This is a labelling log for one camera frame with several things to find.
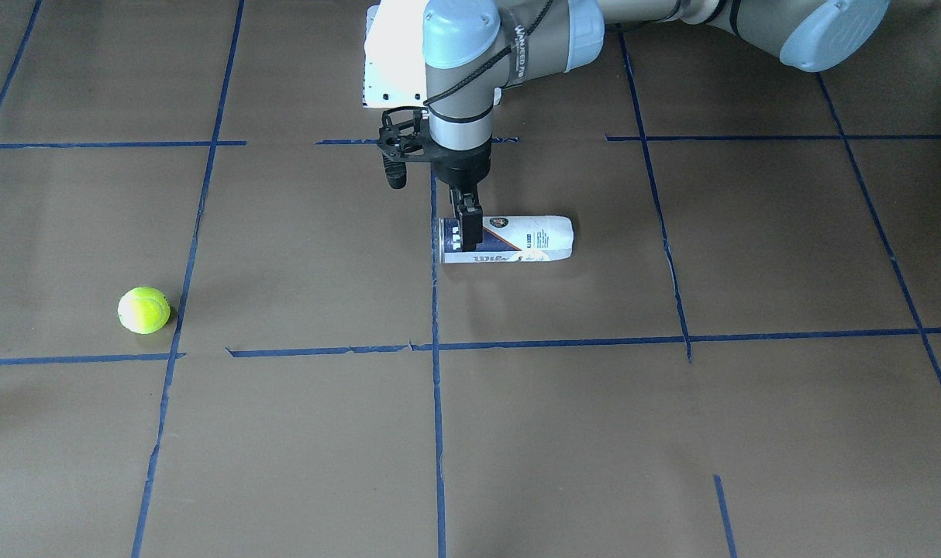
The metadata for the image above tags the yellow-green tennis ball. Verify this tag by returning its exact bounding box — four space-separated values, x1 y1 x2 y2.
117 286 171 335

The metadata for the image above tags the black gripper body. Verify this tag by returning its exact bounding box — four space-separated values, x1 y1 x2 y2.
429 139 492 191

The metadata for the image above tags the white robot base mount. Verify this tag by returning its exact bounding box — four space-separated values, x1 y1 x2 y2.
360 4 504 109

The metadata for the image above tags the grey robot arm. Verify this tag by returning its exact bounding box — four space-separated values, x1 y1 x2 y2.
421 1 890 252

